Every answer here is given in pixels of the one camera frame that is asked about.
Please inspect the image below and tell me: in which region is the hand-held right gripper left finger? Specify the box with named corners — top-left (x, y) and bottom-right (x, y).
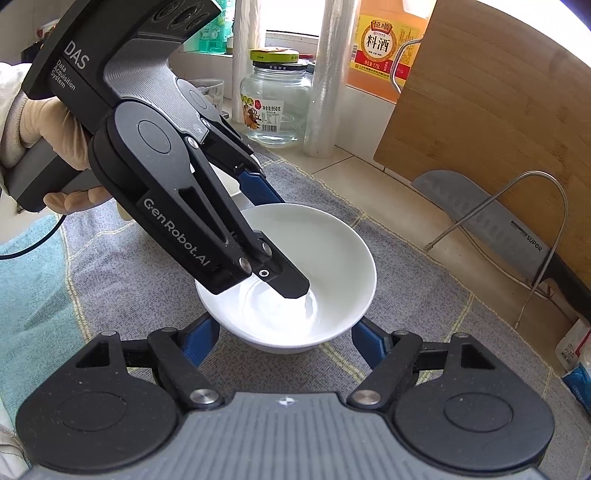
top-left (76, 313), bottom-right (228, 410)

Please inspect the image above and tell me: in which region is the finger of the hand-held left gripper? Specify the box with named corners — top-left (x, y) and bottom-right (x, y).
top-left (202, 114), bottom-right (286, 208)
top-left (133, 137), bottom-right (311, 299)

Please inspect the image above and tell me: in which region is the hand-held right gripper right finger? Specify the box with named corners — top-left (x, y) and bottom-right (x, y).
top-left (345, 316), bottom-right (498, 408)

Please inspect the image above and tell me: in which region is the plain white bowl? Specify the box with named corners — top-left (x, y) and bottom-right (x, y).
top-left (195, 202), bottom-right (378, 356)

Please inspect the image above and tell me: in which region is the person's left hand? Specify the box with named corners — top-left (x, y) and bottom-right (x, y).
top-left (21, 95), bottom-right (115, 217)

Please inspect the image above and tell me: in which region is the grey checked cloth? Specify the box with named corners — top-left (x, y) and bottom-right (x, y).
top-left (69, 142), bottom-right (591, 480)

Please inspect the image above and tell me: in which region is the glass jar with green lid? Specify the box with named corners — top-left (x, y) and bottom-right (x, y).
top-left (239, 47), bottom-right (315, 147)

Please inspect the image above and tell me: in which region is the green plastic bottle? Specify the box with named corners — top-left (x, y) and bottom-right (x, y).
top-left (198, 0), bottom-right (234, 54)

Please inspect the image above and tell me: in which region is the clear glass cup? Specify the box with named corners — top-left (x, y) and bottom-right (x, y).
top-left (187, 78), bottom-right (226, 114)

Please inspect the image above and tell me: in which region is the teal towel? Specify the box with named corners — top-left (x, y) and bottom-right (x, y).
top-left (0, 211), bottom-right (122, 418)

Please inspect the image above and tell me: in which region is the orange-label cooking wine bottle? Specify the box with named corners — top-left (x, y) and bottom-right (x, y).
top-left (346, 0), bottom-right (433, 105)

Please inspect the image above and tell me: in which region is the white and blue salt bag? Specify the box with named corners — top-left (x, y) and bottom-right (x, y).
top-left (556, 318), bottom-right (591, 417)

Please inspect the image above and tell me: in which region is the bamboo cutting board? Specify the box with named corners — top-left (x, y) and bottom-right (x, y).
top-left (372, 0), bottom-right (591, 280)

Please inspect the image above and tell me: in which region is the black-handled kitchen knife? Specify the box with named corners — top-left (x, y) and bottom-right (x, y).
top-left (410, 169), bottom-right (591, 320)

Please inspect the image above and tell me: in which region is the black cable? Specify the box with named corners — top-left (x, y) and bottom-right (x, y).
top-left (0, 210), bottom-right (66, 262)

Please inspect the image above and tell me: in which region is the metal wire rack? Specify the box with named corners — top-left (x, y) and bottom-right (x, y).
top-left (424, 170), bottom-right (581, 330)

